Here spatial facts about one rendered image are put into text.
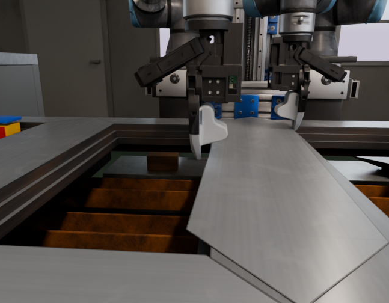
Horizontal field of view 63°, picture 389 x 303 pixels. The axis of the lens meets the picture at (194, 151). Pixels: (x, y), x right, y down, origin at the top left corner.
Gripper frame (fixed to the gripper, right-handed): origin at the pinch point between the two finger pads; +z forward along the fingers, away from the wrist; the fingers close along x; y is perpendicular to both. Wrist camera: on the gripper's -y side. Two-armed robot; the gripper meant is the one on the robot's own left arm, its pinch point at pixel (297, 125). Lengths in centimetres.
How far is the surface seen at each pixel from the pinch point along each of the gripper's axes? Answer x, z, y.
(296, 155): 23.0, 0.7, 5.5
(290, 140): 12.6, 0.7, 4.2
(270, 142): 14.0, 0.7, 8.5
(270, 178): 34.8, 0.7, 11.5
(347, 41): -312, -37, -122
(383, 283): 55, 1, 7
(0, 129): 6, 1, 70
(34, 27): -336, -58, 254
